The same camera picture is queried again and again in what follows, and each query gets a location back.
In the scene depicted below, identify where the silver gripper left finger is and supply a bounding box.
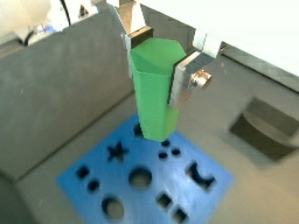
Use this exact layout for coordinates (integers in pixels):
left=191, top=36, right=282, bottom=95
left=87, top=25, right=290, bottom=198
left=107, top=0, right=153, bottom=77

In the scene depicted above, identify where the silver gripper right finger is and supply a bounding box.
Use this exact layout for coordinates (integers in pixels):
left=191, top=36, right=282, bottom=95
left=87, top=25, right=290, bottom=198
left=168, top=29, right=222, bottom=109

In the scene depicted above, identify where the green hexagon prism peg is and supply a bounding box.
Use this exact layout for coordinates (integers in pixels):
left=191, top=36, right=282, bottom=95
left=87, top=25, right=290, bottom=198
left=129, top=38, right=185, bottom=142

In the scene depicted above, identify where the blue shape sorter board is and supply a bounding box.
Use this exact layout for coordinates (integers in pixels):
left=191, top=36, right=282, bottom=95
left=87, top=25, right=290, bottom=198
left=57, top=115, right=234, bottom=224

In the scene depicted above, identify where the black cable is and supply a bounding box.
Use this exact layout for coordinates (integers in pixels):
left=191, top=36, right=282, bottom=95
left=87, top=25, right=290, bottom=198
left=23, top=0, right=73, bottom=47

